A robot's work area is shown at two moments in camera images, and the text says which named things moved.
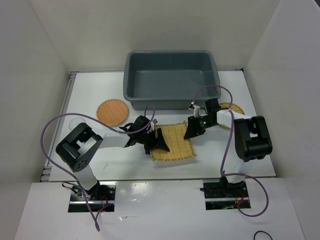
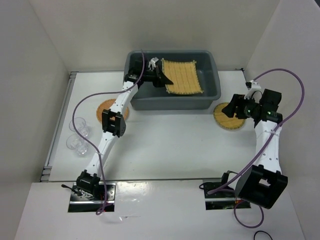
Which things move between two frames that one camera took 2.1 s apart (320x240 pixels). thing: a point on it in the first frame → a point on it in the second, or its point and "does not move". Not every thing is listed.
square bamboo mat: (173, 135) → (184, 76)
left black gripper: (160, 143) → (161, 79)
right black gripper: (193, 128) → (230, 109)
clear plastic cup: (75, 121) does not move
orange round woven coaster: (113, 111) does not move
